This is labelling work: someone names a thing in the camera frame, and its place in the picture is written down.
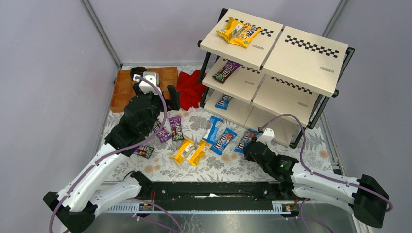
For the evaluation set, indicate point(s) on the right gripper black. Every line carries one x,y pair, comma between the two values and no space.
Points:
251,151

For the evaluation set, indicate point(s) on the blue M&M bag on table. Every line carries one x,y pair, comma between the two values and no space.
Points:
219,146

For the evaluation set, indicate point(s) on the purple candy bag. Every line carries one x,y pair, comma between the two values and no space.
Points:
176,128
162,134

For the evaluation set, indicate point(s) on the light blue candy bag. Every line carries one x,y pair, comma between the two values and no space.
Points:
212,130

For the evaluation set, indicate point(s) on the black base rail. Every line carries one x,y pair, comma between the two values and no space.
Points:
213,196

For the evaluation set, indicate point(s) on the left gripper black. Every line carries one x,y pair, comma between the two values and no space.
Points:
154,94

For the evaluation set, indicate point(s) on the wooden compartment tray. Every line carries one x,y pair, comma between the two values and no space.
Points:
123,88

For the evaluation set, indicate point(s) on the cream three-tier shelf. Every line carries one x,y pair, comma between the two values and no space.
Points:
285,79

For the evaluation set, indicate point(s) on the blue M&M bag moved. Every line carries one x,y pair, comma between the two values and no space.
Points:
245,140

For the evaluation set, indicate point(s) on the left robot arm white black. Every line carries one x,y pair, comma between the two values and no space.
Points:
79,203

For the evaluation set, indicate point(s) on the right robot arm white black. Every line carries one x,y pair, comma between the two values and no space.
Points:
363,197

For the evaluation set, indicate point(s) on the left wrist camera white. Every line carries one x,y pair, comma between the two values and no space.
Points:
148,82

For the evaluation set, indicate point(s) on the red cloth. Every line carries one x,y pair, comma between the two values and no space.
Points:
191,90

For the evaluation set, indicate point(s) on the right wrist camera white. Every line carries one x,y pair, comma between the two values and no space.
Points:
267,136

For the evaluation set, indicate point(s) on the floral tablecloth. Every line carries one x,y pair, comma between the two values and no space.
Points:
230,166

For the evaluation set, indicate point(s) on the blue M&M bag bottom shelf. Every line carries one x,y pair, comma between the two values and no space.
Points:
223,102

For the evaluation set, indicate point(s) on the purple candy bag right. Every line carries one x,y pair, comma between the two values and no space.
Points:
176,128

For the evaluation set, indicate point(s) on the brown M&M bag on table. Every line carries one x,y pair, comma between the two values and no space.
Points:
144,151

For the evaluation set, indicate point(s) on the yellow M&M bag on shelf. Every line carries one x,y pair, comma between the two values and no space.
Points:
244,38

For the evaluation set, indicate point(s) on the purple candy bag left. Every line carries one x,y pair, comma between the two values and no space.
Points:
162,134

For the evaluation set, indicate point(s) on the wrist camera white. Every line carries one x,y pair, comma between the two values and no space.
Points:
267,136
148,82

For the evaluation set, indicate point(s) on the yellow candy bag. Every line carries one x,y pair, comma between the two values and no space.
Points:
231,29
199,153
184,150

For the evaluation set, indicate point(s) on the brown M&M bag on shelf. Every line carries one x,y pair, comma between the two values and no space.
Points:
226,71

